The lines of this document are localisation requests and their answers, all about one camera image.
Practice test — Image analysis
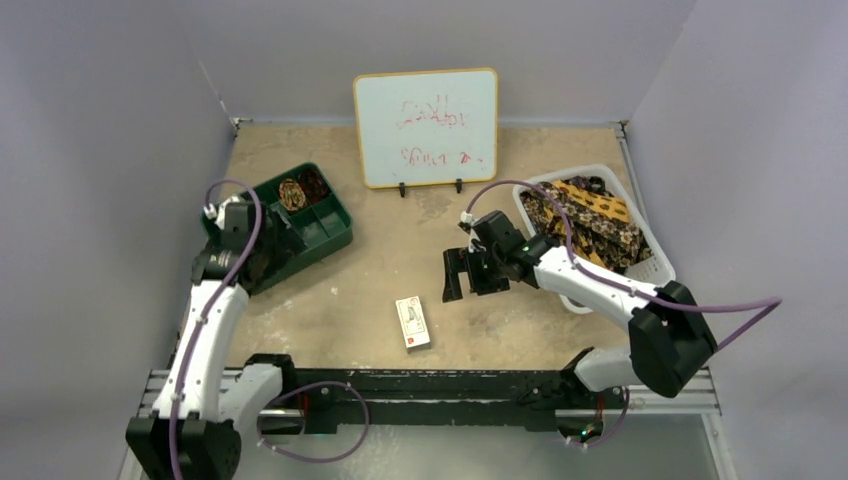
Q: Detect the green compartment tray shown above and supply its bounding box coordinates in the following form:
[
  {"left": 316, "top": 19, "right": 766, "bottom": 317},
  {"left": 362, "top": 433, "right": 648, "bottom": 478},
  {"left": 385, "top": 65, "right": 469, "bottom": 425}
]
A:
[{"left": 191, "top": 163, "right": 353, "bottom": 296}]

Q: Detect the small white cardboard box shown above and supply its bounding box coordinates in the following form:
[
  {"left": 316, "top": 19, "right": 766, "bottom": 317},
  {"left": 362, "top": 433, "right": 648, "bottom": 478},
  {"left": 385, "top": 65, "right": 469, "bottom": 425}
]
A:
[{"left": 395, "top": 296, "right": 431, "bottom": 351}]

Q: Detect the white plastic basket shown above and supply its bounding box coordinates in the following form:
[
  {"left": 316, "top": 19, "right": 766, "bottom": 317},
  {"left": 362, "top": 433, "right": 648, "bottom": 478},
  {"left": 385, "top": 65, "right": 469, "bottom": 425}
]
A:
[{"left": 526, "top": 164, "right": 676, "bottom": 285}]

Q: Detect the brown floral tie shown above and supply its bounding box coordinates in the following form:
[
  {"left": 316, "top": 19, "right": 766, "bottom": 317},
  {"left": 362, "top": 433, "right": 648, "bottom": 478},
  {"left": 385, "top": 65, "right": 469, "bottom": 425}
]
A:
[{"left": 519, "top": 183, "right": 578, "bottom": 250}]

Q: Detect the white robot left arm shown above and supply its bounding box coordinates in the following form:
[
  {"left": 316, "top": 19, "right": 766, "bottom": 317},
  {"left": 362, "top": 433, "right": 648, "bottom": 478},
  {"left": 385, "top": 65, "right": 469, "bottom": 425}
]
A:
[{"left": 125, "top": 198, "right": 302, "bottom": 479}]

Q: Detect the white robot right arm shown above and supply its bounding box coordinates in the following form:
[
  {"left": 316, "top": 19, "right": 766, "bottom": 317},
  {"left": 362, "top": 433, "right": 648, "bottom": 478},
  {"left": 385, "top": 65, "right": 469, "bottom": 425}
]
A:
[{"left": 442, "top": 210, "right": 718, "bottom": 407}]

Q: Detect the dark floral ties pile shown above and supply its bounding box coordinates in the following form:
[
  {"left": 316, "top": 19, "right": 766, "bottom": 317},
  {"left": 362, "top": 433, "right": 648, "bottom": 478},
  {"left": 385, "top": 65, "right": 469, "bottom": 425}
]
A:
[{"left": 550, "top": 176, "right": 650, "bottom": 274}]

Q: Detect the rolled yellow patterned tie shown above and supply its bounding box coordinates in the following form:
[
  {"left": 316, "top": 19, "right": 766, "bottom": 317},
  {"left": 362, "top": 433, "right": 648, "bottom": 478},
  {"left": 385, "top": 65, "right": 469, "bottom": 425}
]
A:
[{"left": 278, "top": 178, "right": 308, "bottom": 213}]

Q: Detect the rolled dark red tie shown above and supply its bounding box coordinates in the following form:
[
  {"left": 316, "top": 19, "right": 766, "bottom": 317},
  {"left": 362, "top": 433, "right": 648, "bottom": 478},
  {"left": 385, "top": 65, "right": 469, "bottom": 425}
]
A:
[{"left": 298, "top": 167, "right": 331, "bottom": 204}]

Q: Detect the yellow spotted tie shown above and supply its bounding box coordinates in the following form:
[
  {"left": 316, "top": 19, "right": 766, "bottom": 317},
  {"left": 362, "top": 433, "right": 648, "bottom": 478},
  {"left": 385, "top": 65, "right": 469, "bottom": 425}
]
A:
[{"left": 552, "top": 180, "right": 632, "bottom": 224}]

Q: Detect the whiteboard with yellow frame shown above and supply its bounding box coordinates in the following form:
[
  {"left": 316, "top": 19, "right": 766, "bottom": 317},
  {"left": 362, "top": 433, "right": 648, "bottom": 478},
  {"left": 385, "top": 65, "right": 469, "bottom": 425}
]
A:
[{"left": 353, "top": 67, "right": 499, "bottom": 191}]

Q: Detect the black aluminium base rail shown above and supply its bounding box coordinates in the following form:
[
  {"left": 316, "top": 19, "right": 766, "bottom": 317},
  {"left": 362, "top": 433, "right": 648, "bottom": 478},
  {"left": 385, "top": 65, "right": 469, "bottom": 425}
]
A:
[{"left": 139, "top": 364, "right": 721, "bottom": 439}]

